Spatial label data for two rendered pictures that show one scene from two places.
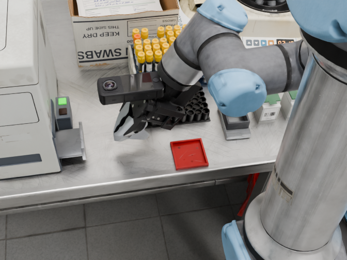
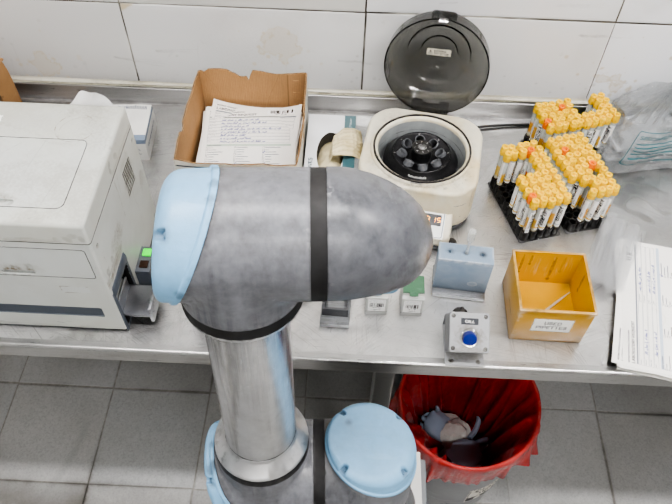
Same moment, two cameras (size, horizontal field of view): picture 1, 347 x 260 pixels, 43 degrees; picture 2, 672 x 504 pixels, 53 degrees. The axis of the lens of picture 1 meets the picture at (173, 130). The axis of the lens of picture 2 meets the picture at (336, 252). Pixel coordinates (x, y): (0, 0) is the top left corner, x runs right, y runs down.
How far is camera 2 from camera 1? 46 cm
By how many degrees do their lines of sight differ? 10
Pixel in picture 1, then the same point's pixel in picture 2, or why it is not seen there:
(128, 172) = (197, 343)
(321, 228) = (251, 441)
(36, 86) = (89, 247)
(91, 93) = not seen: hidden behind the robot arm
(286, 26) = (430, 199)
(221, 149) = (310, 337)
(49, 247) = (160, 408)
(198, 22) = not seen: hidden behind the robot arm
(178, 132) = not seen: hidden behind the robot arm
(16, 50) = (72, 210)
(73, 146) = (143, 304)
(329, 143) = (218, 369)
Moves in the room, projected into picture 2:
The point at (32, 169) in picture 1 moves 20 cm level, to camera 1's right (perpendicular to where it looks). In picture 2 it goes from (96, 322) to (198, 354)
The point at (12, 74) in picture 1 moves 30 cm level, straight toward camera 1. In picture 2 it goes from (64, 233) to (50, 418)
